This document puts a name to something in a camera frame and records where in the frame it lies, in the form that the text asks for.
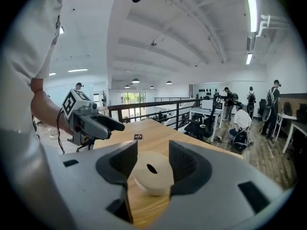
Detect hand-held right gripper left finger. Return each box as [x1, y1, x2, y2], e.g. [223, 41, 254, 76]
[47, 140, 139, 230]

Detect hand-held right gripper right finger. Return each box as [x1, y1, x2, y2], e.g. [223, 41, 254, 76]
[153, 140, 297, 230]

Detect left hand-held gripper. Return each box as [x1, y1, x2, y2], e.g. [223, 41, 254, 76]
[61, 89, 126, 152]

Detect white round box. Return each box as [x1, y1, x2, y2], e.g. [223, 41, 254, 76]
[134, 177, 174, 196]

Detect white round box lid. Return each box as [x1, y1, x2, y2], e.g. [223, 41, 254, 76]
[132, 151, 175, 190]

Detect person's left forearm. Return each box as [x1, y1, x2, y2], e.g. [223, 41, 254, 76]
[30, 77, 72, 136]

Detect black metal railing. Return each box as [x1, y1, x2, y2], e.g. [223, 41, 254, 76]
[107, 97, 218, 130]

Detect black backpack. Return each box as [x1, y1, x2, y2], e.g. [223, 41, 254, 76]
[231, 126, 249, 151]

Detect black office chair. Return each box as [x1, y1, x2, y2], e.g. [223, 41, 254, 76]
[257, 99, 267, 116]
[184, 94, 223, 140]

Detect white desk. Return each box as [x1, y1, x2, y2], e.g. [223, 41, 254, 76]
[272, 112, 298, 142]
[189, 106, 224, 143]
[282, 120, 307, 154]

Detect person's white shirt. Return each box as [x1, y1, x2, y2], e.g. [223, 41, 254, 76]
[0, 0, 64, 153]

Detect long ceiling tube light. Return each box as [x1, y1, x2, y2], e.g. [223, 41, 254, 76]
[245, 0, 259, 33]

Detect white ceiling pipes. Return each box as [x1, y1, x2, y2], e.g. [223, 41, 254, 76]
[255, 13, 290, 37]

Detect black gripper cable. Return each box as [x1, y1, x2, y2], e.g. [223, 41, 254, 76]
[56, 108, 66, 154]

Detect row of black wall headsets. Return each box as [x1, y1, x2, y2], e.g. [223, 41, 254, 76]
[198, 88, 219, 96]

